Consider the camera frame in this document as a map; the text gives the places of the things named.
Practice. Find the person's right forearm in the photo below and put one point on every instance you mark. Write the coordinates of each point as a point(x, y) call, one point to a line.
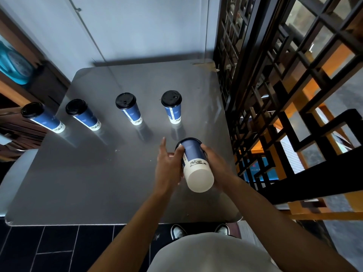
point(278, 226)

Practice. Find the person's right hand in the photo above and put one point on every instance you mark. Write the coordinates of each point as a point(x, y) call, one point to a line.
point(221, 172)

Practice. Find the person's left shoe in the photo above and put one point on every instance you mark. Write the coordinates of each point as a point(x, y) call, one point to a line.
point(178, 231)

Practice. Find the person's left forearm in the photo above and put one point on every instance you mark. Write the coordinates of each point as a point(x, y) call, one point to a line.
point(133, 235)

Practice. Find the turquoise plastic container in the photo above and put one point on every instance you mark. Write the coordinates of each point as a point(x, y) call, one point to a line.
point(12, 63)

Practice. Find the person's left hand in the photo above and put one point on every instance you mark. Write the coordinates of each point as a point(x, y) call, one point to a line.
point(166, 172)

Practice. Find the person's right thumb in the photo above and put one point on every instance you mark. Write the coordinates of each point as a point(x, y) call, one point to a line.
point(206, 153)

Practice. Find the black wooden lattice screen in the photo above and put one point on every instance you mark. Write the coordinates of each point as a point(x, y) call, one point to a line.
point(283, 96)

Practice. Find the person's right shoe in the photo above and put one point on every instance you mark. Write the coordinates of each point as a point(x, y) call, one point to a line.
point(222, 228)

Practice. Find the white shirt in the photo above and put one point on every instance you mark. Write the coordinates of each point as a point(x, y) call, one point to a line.
point(209, 254)

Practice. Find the person's shoe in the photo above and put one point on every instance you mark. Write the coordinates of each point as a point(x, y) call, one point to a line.
point(178, 231)
point(222, 228)

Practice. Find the brown wooden shelf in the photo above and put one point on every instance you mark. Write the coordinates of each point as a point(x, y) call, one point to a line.
point(25, 90)

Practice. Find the blue and white paper cup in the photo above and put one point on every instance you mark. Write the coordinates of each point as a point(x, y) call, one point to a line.
point(82, 114)
point(173, 108)
point(42, 117)
point(195, 167)
point(130, 109)

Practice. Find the person's left thumb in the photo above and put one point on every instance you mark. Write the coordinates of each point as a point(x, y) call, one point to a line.
point(171, 155)

